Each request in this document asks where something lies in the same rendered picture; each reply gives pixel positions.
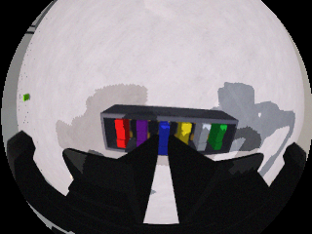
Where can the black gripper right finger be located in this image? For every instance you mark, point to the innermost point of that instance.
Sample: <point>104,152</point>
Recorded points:
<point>194,175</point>

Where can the small green block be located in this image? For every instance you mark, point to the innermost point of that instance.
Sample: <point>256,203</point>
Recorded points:
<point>25,97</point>

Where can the purple fuse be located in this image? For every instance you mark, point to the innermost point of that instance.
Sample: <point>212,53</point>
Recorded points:
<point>141,131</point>

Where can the yellow fuse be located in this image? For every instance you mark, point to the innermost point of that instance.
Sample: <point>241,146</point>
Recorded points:
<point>184,131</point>

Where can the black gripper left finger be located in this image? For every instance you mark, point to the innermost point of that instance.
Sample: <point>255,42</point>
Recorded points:
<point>132,173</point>

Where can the dark grey fuse block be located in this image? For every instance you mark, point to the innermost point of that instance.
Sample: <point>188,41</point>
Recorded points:
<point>212,131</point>

